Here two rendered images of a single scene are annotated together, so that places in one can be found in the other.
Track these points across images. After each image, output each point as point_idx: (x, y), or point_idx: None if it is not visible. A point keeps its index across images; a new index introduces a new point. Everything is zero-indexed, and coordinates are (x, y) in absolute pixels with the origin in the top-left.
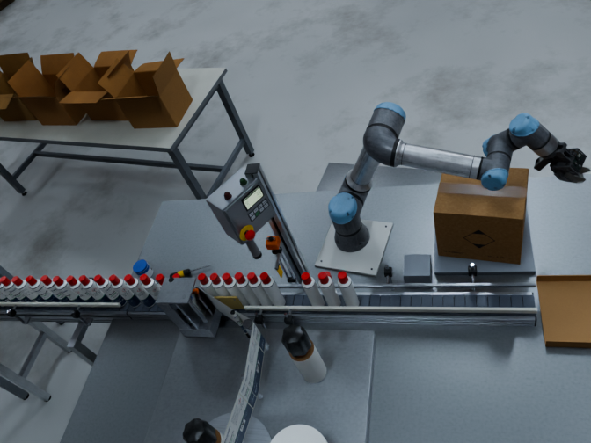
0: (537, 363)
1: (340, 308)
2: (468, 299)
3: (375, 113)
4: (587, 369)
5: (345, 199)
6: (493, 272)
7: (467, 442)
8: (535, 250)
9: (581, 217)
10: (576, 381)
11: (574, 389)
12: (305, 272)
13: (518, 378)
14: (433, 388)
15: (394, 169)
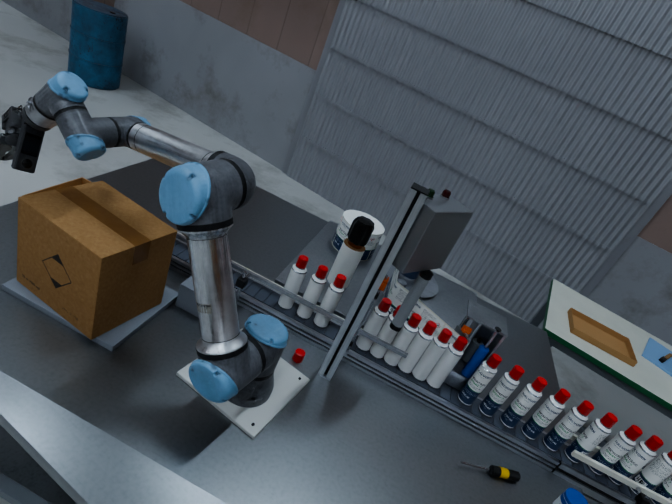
0: (161, 218)
1: (301, 297)
2: (176, 252)
3: (219, 174)
4: (134, 201)
5: (260, 326)
6: None
7: (243, 221)
8: None
9: None
10: (148, 202)
11: (154, 201)
12: (340, 278)
13: None
14: (246, 245)
15: (80, 483)
